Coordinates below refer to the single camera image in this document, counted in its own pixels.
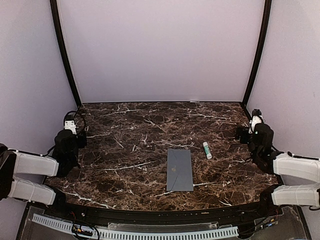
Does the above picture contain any green white glue stick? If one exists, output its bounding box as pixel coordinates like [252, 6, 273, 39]
[202, 141, 213, 160]

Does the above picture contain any grey-blue paper envelope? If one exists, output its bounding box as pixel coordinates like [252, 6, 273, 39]
[166, 148, 194, 192]

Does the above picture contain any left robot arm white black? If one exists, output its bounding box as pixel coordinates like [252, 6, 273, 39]
[0, 129, 87, 218]

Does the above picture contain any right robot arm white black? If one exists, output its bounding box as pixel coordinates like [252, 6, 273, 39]
[235, 123, 320, 217]

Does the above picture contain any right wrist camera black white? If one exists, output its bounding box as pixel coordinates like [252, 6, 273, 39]
[248, 109, 264, 134]

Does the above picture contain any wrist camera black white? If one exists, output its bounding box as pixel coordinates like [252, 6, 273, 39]
[63, 110, 87, 136]
[248, 109, 264, 134]

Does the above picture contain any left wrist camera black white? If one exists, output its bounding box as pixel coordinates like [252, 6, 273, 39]
[63, 110, 87, 136]

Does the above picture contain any black front table rail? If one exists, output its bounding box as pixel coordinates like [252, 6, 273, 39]
[48, 190, 281, 226]

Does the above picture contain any grey slotted cable duct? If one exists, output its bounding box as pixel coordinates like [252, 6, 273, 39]
[31, 213, 239, 240]

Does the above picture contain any small circuit board with wires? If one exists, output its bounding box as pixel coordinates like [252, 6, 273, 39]
[71, 224, 93, 237]

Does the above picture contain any black left corner frame post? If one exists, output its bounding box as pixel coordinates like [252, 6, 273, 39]
[49, 0, 82, 108]

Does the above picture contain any black corner frame post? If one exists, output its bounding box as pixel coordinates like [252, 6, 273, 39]
[49, 0, 82, 108]
[241, 0, 272, 108]

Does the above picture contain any black right corner frame post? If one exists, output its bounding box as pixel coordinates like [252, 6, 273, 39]
[241, 0, 272, 108]

